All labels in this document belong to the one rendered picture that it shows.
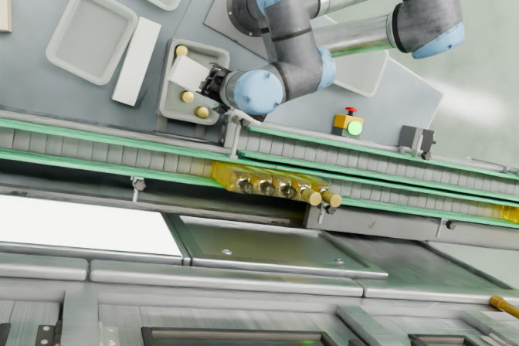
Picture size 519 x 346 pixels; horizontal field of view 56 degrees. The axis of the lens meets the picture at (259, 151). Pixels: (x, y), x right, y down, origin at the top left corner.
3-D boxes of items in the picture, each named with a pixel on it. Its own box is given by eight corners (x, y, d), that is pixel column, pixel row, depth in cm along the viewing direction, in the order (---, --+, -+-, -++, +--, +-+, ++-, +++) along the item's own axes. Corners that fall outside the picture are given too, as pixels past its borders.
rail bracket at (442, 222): (417, 228, 168) (444, 242, 156) (422, 210, 168) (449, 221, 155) (426, 230, 170) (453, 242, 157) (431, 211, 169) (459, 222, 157)
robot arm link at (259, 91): (293, 106, 83) (249, 123, 81) (271, 103, 94) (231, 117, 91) (281, 62, 81) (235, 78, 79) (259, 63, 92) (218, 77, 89)
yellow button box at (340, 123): (330, 133, 165) (341, 136, 158) (335, 111, 164) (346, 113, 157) (348, 137, 168) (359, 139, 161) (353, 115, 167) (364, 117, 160)
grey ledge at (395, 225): (293, 219, 162) (308, 229, 151) (299, 194, 161) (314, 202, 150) (504, 244, 196) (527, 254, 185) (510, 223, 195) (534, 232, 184)
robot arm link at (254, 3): (280, -25, 138) (298, -32, 126) (292, 22, 142) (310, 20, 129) (241, -13, 135) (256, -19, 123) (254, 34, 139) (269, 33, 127)
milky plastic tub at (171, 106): (154, 113, 144) (157, 116, 136) (167, 38, 142) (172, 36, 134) (210, 123, 150) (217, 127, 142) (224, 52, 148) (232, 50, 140)
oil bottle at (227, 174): (208, 175, 139) (229, 193, 120) (212, 157, 139) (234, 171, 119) (227, 178, 141) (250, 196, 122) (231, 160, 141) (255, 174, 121)
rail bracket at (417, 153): (395, 152, 160) (422, 159, 148) (401, 130, 160) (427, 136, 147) (405, 154, 162) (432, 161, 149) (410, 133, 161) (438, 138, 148)
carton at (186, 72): (178, 55, 114) (182, 55, 109) (262, 100, 123) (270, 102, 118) (166, 78, 114) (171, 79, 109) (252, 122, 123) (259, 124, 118)
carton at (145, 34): (111, 97, 140) (112, 99, 134) (137, 18, 139) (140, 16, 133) (131, 104, 142) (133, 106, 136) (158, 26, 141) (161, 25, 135)
